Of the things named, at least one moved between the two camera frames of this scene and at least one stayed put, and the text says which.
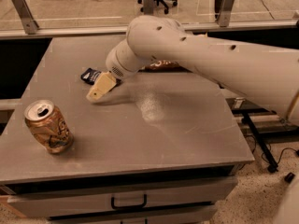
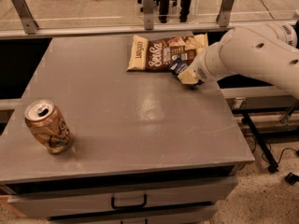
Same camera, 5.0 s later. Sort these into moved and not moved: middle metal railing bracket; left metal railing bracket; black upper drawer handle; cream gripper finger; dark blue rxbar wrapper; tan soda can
Moved: cream gripper finger; dark blue rxbar wrapper
Not moved: middle metal railing bracket; tan soda can; black upper drawer handle; left metal railing bracket
